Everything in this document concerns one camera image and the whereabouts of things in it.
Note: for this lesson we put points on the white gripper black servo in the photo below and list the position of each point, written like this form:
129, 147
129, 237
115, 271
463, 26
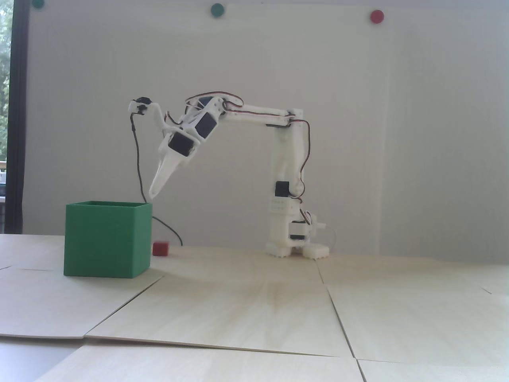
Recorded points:
179, 146

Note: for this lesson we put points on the red block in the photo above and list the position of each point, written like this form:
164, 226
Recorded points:
161, 249

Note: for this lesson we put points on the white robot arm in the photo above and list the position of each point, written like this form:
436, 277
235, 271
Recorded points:
284, 159

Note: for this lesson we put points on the green box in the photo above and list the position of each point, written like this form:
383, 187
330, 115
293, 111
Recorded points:
107, 242

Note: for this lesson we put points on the green round magnet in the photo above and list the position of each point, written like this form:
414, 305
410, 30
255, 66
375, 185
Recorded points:
217, 10
38, 3

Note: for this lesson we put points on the red round magnet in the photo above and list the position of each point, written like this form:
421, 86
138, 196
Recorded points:
377, 16

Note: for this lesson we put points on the wrist camera on white mount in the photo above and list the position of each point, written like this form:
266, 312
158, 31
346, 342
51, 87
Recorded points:
142, 102

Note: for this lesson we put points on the dark window frame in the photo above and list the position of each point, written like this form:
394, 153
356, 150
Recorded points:
18, 119

